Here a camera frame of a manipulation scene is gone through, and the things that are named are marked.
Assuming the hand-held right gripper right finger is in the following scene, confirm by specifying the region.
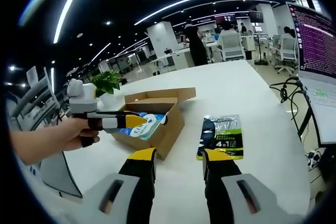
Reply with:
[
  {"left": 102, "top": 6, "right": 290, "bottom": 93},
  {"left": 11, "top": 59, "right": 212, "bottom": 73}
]
[{"left": 202, "top": 147, "right": 279, "bottom": 224}]

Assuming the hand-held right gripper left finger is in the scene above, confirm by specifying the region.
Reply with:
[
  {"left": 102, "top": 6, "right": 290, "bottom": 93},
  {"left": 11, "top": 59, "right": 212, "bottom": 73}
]
[{"left": 81, "top": 147, "right": 159, "bottom": 224}]

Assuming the blue white wipes pack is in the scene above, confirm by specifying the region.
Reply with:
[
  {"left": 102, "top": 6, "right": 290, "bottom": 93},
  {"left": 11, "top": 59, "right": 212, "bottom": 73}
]
[{"left": 117, "top": 111, "right": 169, "bottom": 141}]

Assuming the black green soft item packet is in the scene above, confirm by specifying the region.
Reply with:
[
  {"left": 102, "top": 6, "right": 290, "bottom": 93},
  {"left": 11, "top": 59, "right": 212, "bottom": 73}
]
[{"left": 196, "top": 114, "right": 245, "bottom": 161}]

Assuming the brown cardboard shoe box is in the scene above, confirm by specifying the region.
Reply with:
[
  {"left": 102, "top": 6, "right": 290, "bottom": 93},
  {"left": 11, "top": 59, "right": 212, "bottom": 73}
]
[{"left": 111, "top": 87, "right": 197, "bottom": 161}]

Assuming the person's left hand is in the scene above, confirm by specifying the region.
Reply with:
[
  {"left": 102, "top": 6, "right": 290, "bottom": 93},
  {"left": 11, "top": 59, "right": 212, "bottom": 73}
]
[{"left": 61, "top": 115, "right": 101, "bottom": 151}]

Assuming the green potted plant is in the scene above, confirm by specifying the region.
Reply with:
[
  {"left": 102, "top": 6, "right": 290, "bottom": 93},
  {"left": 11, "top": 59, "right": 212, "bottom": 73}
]
[{"left": 89, "top": 70, "right": 124, "bottom": 104}]

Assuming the white office desk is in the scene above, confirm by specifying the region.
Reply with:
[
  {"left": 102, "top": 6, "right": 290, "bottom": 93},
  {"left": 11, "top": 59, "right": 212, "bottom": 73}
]
[{"left": 151, "top": 48, "right": 195, "bottom": 74}]

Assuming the white power strip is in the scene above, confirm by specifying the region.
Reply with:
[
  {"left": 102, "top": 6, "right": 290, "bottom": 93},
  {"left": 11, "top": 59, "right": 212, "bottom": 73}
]
[{"left": 306, "top": 148, "right": 326, "bottom": 168}]

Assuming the white office chair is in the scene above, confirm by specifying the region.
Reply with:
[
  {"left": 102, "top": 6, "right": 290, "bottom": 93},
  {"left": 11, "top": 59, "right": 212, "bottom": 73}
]
[
  {"left": 272, "top": 35, "right": 299, "bottom": 74},
  {"left": 219, "top": 34, "right": 246, "bottom": 62}
]

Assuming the hanging red display screen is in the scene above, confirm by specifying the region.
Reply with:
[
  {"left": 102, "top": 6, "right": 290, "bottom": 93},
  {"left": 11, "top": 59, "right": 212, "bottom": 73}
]
[{"left": 214, "top": 14, "right": 235, "bottom": 23}]

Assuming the laptop with purple screen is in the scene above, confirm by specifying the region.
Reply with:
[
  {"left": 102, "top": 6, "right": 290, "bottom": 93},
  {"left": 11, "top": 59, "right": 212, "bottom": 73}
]
[{"left": 286, "top": 1, "right": 336, "bottom": 145}]

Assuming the hanging dark display screen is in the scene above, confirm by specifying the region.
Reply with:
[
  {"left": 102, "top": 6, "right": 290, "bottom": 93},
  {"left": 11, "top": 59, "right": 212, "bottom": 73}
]
[{"left": 249, "top": 10, "right": 263, "bottom": 23}]

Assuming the black cable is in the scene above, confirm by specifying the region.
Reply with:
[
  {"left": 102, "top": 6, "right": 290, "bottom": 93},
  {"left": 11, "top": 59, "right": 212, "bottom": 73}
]
[{"left": 269, "top": 76, "right": 310, "bottom": 127}]

